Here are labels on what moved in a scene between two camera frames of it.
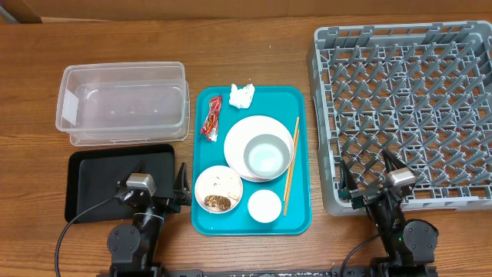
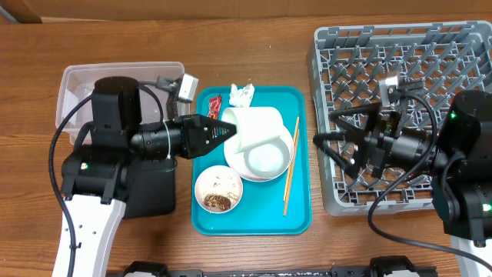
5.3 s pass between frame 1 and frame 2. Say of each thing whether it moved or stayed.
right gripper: moved
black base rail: stayed
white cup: moved
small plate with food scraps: stayed
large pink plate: moved
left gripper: moved
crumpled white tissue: stayed
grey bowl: stayed
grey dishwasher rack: stayed
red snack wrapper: stayed
